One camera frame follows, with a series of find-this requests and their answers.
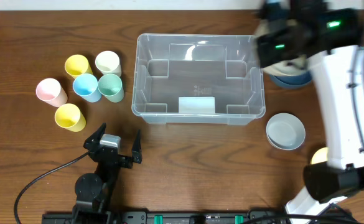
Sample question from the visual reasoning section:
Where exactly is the cream cup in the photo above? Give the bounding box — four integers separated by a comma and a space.
95, 50, 122, 77

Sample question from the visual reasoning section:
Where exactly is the clear plastic storage container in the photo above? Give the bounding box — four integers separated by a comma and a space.
131, 34, 266, 126

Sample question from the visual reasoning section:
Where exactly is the large cream bowl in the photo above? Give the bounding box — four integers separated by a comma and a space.
254, 20, 307, 77

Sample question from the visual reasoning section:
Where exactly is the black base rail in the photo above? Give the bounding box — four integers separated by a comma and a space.
41, 210, 282, 224

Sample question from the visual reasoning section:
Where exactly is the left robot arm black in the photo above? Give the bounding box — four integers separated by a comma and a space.
71, 123, 142, 224

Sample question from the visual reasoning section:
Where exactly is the yellow cup upper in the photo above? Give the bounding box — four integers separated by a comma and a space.
64, 54, 93, 79

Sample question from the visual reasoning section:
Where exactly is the pink cup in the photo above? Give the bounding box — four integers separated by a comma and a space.
35, 78, 68, 107

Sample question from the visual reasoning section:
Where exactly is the left black cable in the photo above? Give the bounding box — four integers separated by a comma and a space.
13, 151, 91, 224

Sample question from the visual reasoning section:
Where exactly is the grey small bowl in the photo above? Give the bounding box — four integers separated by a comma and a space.
266, 113, 306, 151

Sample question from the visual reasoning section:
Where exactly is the blue cup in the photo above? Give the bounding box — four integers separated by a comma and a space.
73, 73, 102, 103

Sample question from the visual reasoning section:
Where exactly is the dark blue bowl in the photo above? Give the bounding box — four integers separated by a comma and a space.
270, 72, 312, 90

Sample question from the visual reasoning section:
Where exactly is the yellow cup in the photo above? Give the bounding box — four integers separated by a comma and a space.
64, 54, 93, 79
55, 103, 86, 132

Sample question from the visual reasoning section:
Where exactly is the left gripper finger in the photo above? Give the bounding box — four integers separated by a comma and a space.
132, 129, 142, 164
83, 123, 106, 151

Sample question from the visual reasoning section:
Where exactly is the yellow cup lower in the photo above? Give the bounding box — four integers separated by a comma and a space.
55, 103, 86, 132

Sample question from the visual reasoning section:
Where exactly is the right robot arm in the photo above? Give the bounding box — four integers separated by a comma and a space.
256, 1, 364, 223

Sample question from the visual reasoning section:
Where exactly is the yellow small bowl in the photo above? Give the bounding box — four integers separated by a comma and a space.
310, 147, 328, 165

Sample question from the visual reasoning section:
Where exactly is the green cup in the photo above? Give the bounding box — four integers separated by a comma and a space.
98, 73, 124, 103

